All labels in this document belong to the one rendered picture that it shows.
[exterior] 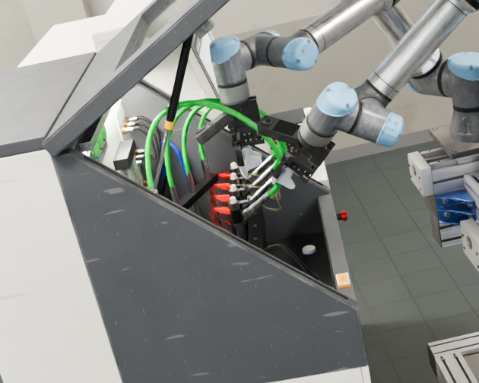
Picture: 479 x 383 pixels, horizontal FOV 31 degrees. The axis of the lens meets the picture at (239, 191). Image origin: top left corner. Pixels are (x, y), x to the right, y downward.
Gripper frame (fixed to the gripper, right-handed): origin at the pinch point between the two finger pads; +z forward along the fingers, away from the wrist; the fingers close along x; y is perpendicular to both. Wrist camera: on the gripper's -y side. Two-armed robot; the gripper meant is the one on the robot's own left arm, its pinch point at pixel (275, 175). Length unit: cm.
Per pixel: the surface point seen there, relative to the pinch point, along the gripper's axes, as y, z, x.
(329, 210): 16.6, 30.8, 25.8
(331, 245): 22.0, 20.1, 8.2
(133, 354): -1, 27, -47
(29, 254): -33, 13, -49
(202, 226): -5.4, -4.1, -26.8
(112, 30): -63, 21, 23
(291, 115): -13, 73, 85
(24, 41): -168, 221, 146
